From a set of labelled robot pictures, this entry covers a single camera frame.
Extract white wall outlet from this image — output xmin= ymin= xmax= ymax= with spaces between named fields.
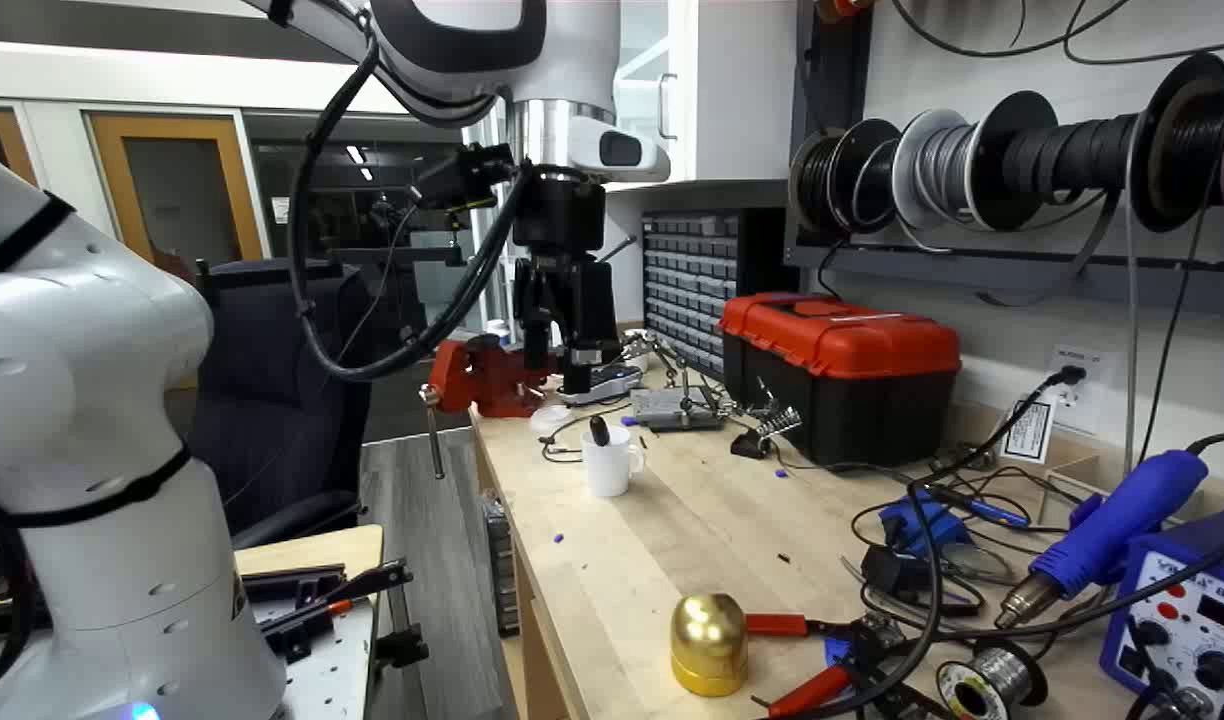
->
xmin=1043 ymin=343 xmax=1110 ymax=397

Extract grey flat box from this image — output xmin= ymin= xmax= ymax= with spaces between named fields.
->
xmin=633 ymin=384 xmax=731 ymax=435

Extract orange door frame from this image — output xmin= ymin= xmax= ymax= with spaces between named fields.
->
xmin=81 ymin=108 xmax=271 ymax=272

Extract gold metal bell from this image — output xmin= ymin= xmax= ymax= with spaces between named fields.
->
xmin=664 ymin=590 xmax=752 ymax=706

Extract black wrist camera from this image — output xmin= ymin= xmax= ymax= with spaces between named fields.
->
xmin=413 ymin=139 xmax=524 ymax=212

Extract red bench vise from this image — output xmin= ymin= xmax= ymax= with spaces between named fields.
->
xmin=417 ymin=332 xmax=554 ymax=482

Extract black bar on bench side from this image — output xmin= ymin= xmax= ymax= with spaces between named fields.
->
xmin=481 ymin=490 xmax=528 ymax=644

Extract light wood board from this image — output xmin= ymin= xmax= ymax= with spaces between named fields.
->
xmin=227 ymin=521 xmax=391 ymax=586

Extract helping hands soldering stand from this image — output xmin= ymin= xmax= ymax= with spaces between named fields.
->
xmin=724 ymin=397 xmax=807 ymax=463

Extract small black wire spool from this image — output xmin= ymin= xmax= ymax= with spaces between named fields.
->
xmin=788 ymin=115 xmax=909 ymax=244

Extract long black wire spool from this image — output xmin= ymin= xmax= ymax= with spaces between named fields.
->
xmin=964 ymin=88 xmax=1154 ymax=236

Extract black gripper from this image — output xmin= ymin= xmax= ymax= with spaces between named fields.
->
xmin=507 ymin=175 xmax=630 ymax=399

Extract red handled pliers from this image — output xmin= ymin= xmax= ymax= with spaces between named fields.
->
xmin=740 ymin=608 xmax=898 ymax=720

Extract blue plastic tool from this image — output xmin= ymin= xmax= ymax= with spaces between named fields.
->
xmin=876 ymin=491 xmax=978 ymax=564

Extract blue hot air gun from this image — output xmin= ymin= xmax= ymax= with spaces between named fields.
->
xmin=993 ymin=445 xmax=1216 ymax=638

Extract white label card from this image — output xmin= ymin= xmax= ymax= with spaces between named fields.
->
xmin=995 ymin=397 xmax=1062 ymax=468

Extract blue handled screwdriver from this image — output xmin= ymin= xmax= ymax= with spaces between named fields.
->
xmin=929 ymin=483 xmax=1041 ymax=536

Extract large black wire spool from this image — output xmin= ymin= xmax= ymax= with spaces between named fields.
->
xmin=1128 ymin=49 xmax=1224 ymax=236

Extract solder wire spool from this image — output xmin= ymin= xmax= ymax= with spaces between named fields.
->
xmin=933 ymin=640 xmax=1054 ymax=720

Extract black office chair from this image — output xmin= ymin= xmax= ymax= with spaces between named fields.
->
xmin=190 ymin=258 xmax=431 ymax=551

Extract white cup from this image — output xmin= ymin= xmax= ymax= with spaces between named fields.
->
xmin=582 ymin=421 xmax=652 ymax=505

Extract black hand tools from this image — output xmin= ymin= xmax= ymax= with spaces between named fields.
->
xmin=240 ymin=555 xmax=417 ymax=664

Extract white and grey wire spool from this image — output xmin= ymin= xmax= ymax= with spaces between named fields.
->
xmin=889 ymin=104 xmax=985 ymax=236

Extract white wall cabinet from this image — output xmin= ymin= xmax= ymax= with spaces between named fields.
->
xmin=609 ymin=0 xmax=804 ymax=193

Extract black power cable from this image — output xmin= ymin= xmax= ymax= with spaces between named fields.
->
xmin=845 ymin=366 xmax=1091 ymax=715

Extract grey spool rack shelf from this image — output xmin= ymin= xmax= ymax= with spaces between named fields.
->
xmin=781 ymin=236 xmax=1224 ymax=319

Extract black clamp bracket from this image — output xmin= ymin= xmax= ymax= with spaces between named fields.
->
xmin=370 ymin=619 xmax=431 ymax=679

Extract blue soldering station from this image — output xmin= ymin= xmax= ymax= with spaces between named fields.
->
xmin=1098 ymin=501 xmax=1224 ymax=720

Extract red and black toolbox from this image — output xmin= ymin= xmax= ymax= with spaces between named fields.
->
xmin=718 ymin=289 xmax=967 ymax=472

